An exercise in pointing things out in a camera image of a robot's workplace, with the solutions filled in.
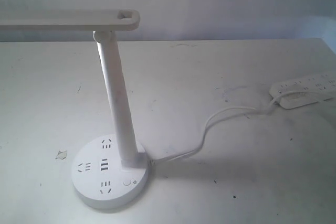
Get white desk lamp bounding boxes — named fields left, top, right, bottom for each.
left=1, top=9, right=149, bottom=210

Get white flat plug adapter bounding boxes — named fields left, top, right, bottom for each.
left=279, top=93, right=318, bottom=110

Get white power strip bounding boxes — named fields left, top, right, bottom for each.
left=269, top=70, right=335, bottom=99

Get white power cable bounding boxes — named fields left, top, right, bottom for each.
left=147, top=91, right=305, bottom=167

